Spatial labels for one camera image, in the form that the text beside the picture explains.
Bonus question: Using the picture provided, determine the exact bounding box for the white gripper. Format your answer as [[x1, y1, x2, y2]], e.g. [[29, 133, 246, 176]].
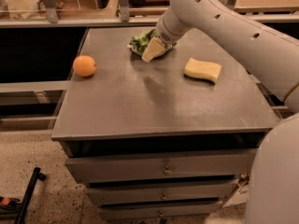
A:
[[142, 8, 189, 63]]

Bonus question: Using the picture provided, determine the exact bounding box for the green jalapeno chip bag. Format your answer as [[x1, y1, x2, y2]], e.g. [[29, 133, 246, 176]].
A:
[[128, 29, 174, 59]]

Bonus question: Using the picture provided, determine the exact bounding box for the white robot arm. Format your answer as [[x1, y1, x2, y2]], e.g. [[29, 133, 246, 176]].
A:
[[142, 0, 299, 224]]

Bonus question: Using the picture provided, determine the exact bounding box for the yellow sponge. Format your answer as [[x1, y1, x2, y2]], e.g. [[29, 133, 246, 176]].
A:
[[184, 58, 221, 83]]

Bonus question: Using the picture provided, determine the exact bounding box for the orange fruit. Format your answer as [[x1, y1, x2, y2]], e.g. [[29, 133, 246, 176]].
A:
[[73, 55, 96, 77]]

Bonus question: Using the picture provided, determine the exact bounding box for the grey drawer cabinet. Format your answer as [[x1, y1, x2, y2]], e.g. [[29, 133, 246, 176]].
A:
[[52, 27, 278, 220]]

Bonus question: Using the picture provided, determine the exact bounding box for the cardboard box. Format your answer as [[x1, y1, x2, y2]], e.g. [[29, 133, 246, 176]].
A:
[[223, 174, 249, 207]]

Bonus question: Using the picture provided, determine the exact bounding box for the black bar on floor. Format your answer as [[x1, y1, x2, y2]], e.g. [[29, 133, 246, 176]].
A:
[[14, 167, 46, 224]]

